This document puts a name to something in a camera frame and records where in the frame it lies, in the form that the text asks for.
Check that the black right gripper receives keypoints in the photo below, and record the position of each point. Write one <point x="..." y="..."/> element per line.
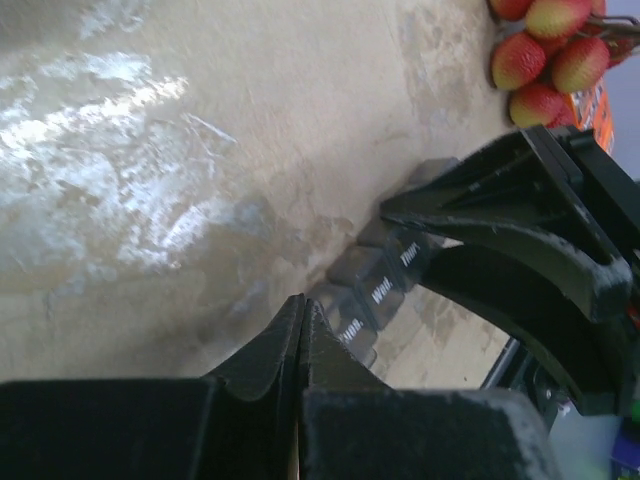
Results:
<point x="568" y="217"/>

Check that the red lychee fruit bunch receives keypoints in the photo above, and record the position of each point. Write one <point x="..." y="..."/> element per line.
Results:
<point x="562" y="48"/>

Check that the grey weekly pill organizer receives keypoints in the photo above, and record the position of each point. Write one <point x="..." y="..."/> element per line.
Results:
<point x="366" y="285"/>

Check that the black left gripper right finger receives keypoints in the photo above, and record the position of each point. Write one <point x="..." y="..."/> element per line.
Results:
<point x="354" y="426"/>

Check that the orange snack box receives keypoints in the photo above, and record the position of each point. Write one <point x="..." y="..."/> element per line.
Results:
<point x="591" y="110"/>

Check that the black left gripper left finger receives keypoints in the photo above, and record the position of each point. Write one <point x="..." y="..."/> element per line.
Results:
<point x="236" y="422"/>

